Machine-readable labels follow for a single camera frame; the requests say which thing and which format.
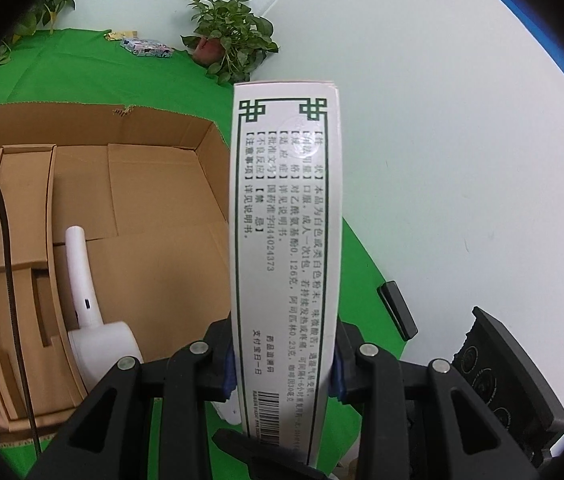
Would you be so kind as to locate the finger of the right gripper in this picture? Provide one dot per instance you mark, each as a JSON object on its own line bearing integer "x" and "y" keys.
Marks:
{"x": 398, "y": 310}

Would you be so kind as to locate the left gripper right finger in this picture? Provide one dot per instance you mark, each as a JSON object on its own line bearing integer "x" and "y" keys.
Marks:
{"x": 420, "y": 421}

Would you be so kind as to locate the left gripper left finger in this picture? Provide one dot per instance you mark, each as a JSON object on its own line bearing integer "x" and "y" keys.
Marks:
{"x": 146, "y": 420}

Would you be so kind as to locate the white handheld device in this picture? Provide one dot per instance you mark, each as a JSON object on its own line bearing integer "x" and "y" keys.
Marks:
{"x": 96, "y": 345}

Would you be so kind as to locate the white green medicine box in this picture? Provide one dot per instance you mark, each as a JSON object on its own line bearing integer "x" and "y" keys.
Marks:
{"x": 285, "y": 243}

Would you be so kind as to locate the narrow cardboard insert box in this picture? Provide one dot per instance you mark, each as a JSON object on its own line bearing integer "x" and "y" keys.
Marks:
{"x": 38, "y": 373}

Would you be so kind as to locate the large cardboard tray box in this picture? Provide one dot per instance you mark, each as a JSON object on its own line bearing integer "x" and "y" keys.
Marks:
{"x": 167, "y": 275}

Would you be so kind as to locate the small potted plant red pot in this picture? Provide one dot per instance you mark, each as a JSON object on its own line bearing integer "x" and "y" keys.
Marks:
{"x": 229, "y": 40}

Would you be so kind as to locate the tissue packet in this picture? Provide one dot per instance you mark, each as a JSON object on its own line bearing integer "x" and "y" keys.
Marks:
{"x": 146, "y": 48}

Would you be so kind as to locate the green tablecloth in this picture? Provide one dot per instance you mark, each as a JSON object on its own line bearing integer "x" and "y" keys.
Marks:
{"x": 82, "y": 68}

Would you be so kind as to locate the yellow packet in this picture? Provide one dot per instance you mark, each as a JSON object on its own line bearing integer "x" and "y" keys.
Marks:
{"x": 121, "y": 35}

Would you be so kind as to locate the large potted plant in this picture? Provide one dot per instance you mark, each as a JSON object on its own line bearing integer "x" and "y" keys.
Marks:
{"x": 42, "y": 14}

